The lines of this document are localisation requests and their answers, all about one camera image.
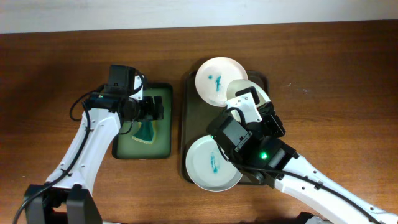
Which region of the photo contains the green and yellow sponge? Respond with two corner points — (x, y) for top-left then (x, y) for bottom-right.
(132, 121), (156, 144)

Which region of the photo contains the white plate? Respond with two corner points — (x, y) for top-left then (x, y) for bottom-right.
(185, 135), (243, 192)
(226, 80), (271, 124)
(195, 57), (248, 107)

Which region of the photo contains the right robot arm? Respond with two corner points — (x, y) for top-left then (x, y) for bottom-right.
(206, 102), (397, 223)

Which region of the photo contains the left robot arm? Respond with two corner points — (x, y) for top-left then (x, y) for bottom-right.
(13, 92), (164, 223)

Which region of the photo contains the green water tray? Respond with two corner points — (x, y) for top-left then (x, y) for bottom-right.
(112, 83), (173, 159)

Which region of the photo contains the brown serving tray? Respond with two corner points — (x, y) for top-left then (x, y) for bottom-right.
(179, 70), (270, 186)

